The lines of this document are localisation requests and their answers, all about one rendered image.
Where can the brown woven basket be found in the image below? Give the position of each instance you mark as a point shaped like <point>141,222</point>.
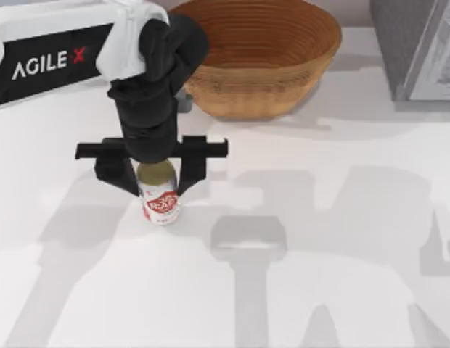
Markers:
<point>261,65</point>

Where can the red and white can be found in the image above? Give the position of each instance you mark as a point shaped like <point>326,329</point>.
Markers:
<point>160,203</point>

